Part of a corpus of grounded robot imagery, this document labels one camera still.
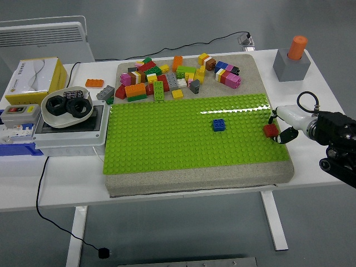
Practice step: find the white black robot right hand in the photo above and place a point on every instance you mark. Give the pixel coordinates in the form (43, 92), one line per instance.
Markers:
(292, 118)

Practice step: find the red building brick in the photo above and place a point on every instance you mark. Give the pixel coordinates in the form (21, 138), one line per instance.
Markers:
(270, 130)

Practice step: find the yellow white brick stack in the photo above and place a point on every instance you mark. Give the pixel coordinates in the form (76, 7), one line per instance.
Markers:
(203, 58)

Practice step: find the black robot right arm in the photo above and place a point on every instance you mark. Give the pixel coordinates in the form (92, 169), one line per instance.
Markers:
(333, 125)

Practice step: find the blue building brick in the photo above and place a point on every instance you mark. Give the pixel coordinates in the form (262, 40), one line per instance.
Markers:
(219, 125)

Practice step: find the white red pink brick row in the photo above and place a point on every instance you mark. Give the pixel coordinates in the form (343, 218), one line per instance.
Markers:
(228, 79)

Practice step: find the blue pink black brick row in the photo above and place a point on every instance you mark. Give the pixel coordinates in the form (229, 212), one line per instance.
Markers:
(226, 66)

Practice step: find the dark grey slope brick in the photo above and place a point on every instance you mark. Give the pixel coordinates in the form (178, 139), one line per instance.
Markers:
(195, 86)

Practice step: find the yellow tall brick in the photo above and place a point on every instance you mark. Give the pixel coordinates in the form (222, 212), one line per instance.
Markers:
(200, 74)

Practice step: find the pink small brick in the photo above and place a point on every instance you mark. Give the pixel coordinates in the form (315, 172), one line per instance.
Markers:
(190, 83)

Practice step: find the lime wide brick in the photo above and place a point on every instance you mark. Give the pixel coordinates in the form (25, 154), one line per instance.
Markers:
(185, 71)

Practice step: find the yellow flat brick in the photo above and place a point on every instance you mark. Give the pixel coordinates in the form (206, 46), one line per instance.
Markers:
(177, 94)

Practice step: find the grey studded brick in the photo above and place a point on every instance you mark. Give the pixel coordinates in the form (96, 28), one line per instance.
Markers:
(172, 81)

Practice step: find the green studded baseplate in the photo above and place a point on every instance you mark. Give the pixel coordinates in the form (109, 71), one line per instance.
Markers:
(167, 139)

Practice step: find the orange tall brick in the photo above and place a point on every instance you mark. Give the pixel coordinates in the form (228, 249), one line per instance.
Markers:
(177, 63)

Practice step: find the red large brick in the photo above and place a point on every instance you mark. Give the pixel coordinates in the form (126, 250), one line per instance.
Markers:
(164, 83)

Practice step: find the lime long brick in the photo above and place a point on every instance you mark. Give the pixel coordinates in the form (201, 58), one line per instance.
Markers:
(158, 91)

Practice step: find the yellow small brick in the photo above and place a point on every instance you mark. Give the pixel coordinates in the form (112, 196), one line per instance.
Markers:
(164, 68)

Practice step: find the red small brick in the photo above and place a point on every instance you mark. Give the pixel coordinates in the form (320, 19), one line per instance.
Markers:
(149, 89)

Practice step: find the red long brick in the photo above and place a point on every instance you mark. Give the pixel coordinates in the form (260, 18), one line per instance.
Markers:
(148, 66)

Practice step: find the green flat plate brick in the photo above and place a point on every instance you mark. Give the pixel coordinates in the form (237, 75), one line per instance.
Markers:
(137, 98)

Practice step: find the orange wide brick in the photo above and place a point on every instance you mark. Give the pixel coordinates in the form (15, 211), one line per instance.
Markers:
(135, 89)

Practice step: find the pink yellow brick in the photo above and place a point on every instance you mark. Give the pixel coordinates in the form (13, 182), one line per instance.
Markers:
(139, 64)

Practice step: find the pink white brown brick stack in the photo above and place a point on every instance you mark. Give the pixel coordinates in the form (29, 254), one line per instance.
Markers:
(133, 78)

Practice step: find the dark grey small brick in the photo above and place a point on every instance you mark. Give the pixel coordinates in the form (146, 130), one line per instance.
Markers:
(132, 69)

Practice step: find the red slope brick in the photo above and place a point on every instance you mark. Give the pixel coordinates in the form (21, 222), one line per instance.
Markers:
(120, 92)

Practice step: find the dark green small brick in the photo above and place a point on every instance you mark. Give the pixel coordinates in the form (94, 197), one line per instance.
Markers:
(110, 101)

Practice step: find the grey long brick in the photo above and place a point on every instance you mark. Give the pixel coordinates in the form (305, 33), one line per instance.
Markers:
(105, 92)

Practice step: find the orange flat brick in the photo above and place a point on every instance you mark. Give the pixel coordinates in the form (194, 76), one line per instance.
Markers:
(94, 83)

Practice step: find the grey block holder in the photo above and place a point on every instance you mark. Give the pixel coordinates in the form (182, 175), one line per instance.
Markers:
(292, 71)

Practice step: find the orange cylinder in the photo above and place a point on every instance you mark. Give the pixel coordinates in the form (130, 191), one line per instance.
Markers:
(297, 47)

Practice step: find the clear silver adapter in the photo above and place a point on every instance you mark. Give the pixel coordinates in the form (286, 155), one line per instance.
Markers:
(246, 41)

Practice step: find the white table leg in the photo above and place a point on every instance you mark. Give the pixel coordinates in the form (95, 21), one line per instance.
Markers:
(76, 236)
(275, 222)

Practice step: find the grey-brown mat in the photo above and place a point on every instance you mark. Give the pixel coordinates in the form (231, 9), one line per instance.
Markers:
(194, 180)

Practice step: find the grey metal plate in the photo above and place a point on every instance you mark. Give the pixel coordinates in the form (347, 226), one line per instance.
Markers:
(189, 262)

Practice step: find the small dark circuit board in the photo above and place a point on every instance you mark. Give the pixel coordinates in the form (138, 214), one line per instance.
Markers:
(73, 94)

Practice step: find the large black nut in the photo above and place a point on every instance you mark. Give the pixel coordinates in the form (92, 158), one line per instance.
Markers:
(70, 110)
(49, 108)

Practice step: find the grey white junction box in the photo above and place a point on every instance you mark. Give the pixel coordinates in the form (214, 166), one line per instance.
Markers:
(69, 137)

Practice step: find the white bowl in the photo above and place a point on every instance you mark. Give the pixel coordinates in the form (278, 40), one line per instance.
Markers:
(55, 121)

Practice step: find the white panel heater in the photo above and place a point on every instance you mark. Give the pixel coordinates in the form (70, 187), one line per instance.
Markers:
(41, 36)

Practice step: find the yellow white tissue box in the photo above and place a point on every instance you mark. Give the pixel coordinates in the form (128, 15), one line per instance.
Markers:
(27, 83)

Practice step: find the white circuit breaker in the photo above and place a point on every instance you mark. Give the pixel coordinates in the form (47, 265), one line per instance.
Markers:
(16, 133)

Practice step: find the blue plastic tray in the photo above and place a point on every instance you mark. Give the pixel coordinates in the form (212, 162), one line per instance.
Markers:
(16, 150)

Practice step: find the grey push-button switch box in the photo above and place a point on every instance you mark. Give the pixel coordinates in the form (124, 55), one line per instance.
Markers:
(25, 116)

